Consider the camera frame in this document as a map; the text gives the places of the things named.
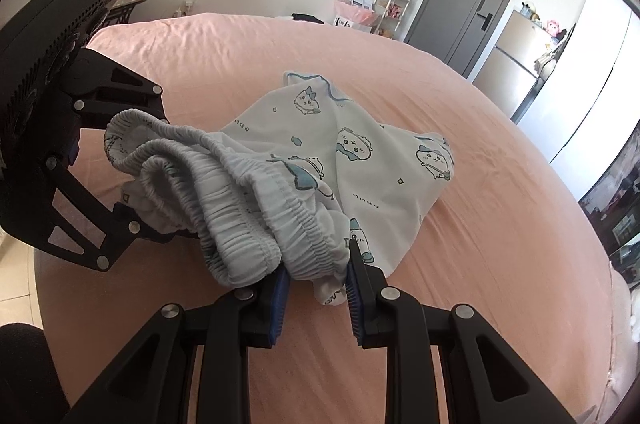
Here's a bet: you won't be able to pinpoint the person's black clothing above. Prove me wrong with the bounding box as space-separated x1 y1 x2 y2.
0 323 67 424

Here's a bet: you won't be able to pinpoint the glass door cabinet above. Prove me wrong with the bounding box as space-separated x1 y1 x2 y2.
577 143 640 286

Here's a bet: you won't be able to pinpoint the white shelf rack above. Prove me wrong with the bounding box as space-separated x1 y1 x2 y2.
371 0 419 41

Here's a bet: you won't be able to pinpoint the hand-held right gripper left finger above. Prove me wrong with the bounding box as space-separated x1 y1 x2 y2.
60 266 292 424

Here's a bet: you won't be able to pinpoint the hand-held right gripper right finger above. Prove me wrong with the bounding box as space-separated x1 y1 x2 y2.
346 238 576 424

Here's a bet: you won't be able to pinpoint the marble top side table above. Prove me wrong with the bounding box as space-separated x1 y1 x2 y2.
97 0 157 26

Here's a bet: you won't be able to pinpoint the pink bed sheet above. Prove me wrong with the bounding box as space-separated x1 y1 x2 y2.
35 11 631 424

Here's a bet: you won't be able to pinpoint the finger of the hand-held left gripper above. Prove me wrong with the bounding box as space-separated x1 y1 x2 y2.
65 49 171 123
32 153 202 273

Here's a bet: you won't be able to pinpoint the silver refrigerator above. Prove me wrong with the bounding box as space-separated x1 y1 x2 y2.
471 8 552 121

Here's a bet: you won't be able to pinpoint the grey door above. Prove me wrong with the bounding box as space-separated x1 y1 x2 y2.
404 0 531 81

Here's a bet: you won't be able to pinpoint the white printed pajama pants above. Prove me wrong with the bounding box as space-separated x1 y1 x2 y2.
104 70 456 309

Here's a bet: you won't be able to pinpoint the hanging beige bag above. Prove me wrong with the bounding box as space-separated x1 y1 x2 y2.
534 45 559 81

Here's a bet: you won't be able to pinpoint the pink gift bag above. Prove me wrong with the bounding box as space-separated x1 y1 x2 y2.
333 0 377 36

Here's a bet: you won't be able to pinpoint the white wardrobe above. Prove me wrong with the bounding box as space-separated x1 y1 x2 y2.
516 0 640 206

